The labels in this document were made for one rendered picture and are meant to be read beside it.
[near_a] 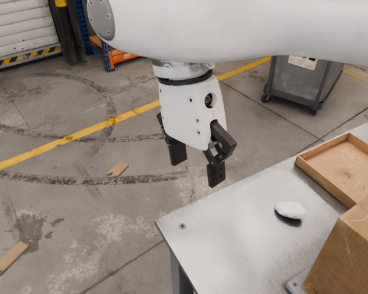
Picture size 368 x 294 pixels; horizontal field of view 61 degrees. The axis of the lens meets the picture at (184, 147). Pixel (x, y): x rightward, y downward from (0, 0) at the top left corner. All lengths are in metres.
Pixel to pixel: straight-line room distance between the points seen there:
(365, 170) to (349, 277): 0.57
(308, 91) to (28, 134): 2.30
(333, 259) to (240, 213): 0.33
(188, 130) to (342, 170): 0.81
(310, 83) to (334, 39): 2.45
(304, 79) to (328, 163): 1.62
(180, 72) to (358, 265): 0.47
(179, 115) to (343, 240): 0.39
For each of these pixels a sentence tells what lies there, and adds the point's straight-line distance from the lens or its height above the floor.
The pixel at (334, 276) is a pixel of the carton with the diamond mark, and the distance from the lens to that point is 0.73.
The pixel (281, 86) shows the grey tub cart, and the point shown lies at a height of 0.22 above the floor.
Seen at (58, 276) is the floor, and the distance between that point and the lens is 1.87.
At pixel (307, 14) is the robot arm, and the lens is 0.29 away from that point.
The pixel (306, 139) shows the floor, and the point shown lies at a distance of 2.65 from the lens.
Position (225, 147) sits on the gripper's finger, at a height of 1.31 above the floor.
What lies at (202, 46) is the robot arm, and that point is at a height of 1.46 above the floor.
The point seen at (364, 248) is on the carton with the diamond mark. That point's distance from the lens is 0.63.
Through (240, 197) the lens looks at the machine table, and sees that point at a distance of 0.98.
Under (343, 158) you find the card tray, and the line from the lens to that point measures 1.22.
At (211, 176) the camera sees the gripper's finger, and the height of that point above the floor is 1.25.
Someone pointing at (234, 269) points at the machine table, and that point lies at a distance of 0.85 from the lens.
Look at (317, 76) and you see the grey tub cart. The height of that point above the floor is 0.39.
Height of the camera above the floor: 1.58
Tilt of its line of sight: 41 degrees down
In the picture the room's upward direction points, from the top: straight up
